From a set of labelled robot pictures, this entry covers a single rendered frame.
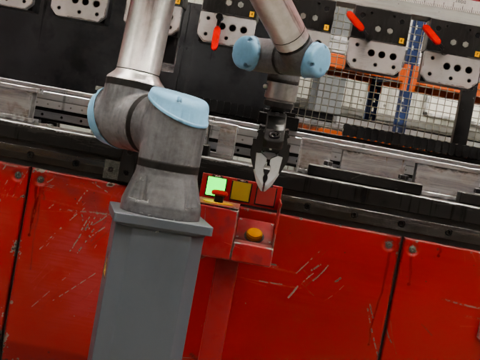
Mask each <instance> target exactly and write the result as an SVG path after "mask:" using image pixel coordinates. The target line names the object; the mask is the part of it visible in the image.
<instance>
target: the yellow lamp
mask: <svg viewBox="0 0 480 360"><path fill-rule="evenodd" d="M250 191H251V184H248V183H243V182H239V181H234V182H233V186H232V190H231V198H230V199H235V200H239V201H246V202H249V194H250Z"/></svg>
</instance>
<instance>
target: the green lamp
mask: <svg viewBox="0 0 480 360"><path fill-rule="evenodd" d="M225 186H226V179H220V178H216V177H212V176H209V178H208V182H207V187H206V194H208V195H212V196H215V195H214V194H212V193H211V192H212V190H214V189H218V190H222V191H225Z"/></svg>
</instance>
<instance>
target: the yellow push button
mask: <svg viewBox="0 0 480 360"><path fill-rule="evenodd" d="M262 235H263V234H262V231H261V230H259V229H257V228H250V229H248V230H247V232H246V237H247V239H249V240H250V241H260V240H261V239H262Z"/></svg>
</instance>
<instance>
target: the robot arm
mask: <svg viewBox="0 0 480 360"><path fill-rule="evenodd" d="M175 1H176V0H131V1H130V5H129V11H128V15H127V19H126V25H125V29H124V35H123V39H122V43H121V48H120V52H119V58H118V62H117V65H116V68H115V69H114V70H113V71H112V72H111V73H109V74H107V76H106V81H105V84H104V87H103V88H101V89H99V90H98V91H97V92H96V93H95V94H94V95H93V96H92V97H91V99H90V101H89V105H88V109H87V119H88V123H89V127H90V129H91V130H92V132H93V134H94V136H95V137H96V138H97V139H98V140H99V141H101V142H102V143H104V144H108V145H110V146H112V147H114V148H116V149H126V150H129V151H135V152H138V153H139V156H138V161H137V165H136V170H135V172H134V174H133V176H132V178H131V180H130V182H129V183H128V185H127V187H126V189H125V191H124V193H123V195H122V197H121V203H120V208H121V209H123V210H125V211H129V212H132V213H135V214H141V215H144V216H150V217H154V218H158V219H167V220H172V221H184V222H199V219H200V216H201V204H200V198H199V188H198V175H199V167H200V163H201V155H202V151H203V147H204V139H205V136H206V128H207V127H208V125H209V121H208V118H209V105H208V104H207V103H206V102H205V101H204V100H202V99H200V98H197V97H195V96H191V95H188V94H184V93H181V92H178V91H174V90H171V89H165V88H164V86H163V84H162V83H161V81H160V79H159V75H160V71H161V65H162V61H163V57H164V52H165V48H166V42H167V38H168V35H169V28H170V24H171V18H172V14H173V11H174V4H175ZM250 2H251V4H252V6H253V7H254V9H255V11H256V13H257V14H258V16H259V18H260V20H261V22H262V24H263V25H264V28H265V29H266V31H267V33H268V35H269V36H270V39H264V38H259V37H256V36H242V37H240V38H239V39H238V40H237V41H236V42H235V44H234V47H233V50H232V58H233V61H234V63H235V64H236V66H237V67H239V68H240V69H245V70H247V71H257V72H261V73H266V74H268V76H267V84H264V85H263V88H265V89H267V90H265V94H264V96H265V97H266V99H264V105H267V106H270V111H268V113H267V117H266V124H260V125H259V130H258V131H257V132H258V136H257V138H256V139H255V138H253V144H252V146H251V151H250V156H251V162H252V166H253V170H254V175H255V179H256V183H257V185H258V187H259V189H260V191H266V190H267V189H268V188H270V187H271V185H272V184H273V183H274V182H275V180H276V178H277V177H278V175H279V174H280V173H281V171H282V169H283V168H284V167H285V165H286V163H287V161H288V160H289V149H290V147H291V145H289V144H287V139H288V138H289V129H286V118H287V115H286V114H285V110H286V109H291V110H294V104H293V103H295V102H296V98H297V93H298V89H299V80H300V77H303V78H320V77H322V76H323V75H324V74H325V73H326V72H327V71H328V69H329V67H330V63H331V54H330V51H329V48H328V47H327V46H326V45H325V44H322V43H319V42H317V41H315V42H313V41H312V39H311V37H310V35H309V33H308V31H307V29H306V27H305V25H304V23H303V21H302V19H301V17H300V16H299V13H298V11H297V10H296V7H295V6H294V3H293V1H292V0H250ZM261 149H263V150H261ZM266 150H269V151H274V153H275V154H276V156H274V157H272V158H271V159H270V162H269V165H270V171H269V172H268V174H267V180H266V182H265V183H264V180H263V177H264V166H265V165H266V161H267V157H266V156H265V155H264V154H263V153H262V152H265V151H266ZM278 152H279V153H278ZM263 188H264V189H263Z"/></svg>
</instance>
